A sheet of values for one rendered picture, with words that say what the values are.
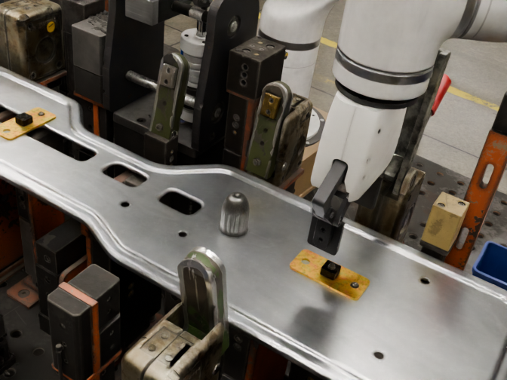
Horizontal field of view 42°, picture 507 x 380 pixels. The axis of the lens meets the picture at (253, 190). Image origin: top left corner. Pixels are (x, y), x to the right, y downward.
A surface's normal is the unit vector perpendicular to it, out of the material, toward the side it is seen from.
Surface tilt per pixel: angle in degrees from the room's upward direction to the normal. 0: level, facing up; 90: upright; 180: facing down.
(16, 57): 90
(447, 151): 0
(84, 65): 90
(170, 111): 78
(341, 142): 88
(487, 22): 106
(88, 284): 0
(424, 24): 93
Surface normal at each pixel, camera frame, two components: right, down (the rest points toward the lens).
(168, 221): 0.11, -0.80
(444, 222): -0.53, 0.45
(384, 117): 0.73, 0.43
